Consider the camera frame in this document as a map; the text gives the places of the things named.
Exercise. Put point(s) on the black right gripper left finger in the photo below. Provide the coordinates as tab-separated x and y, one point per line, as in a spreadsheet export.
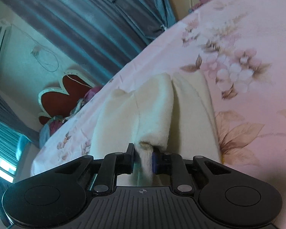
112	166

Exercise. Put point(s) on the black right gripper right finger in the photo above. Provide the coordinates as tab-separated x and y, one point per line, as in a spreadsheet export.
166	163

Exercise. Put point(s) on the white cloth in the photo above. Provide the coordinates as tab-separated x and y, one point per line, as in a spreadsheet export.
172	113

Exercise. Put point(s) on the red heart-shaped headboard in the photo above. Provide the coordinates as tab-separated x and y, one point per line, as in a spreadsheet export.
59	101

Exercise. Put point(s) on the window curtain teal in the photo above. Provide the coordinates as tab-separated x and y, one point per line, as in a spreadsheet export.
14	135

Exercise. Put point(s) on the blue grey curtain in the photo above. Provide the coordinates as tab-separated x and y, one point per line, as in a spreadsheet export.
100	35

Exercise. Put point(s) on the pink floral bed sheet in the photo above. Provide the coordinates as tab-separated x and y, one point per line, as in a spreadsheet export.
240	48

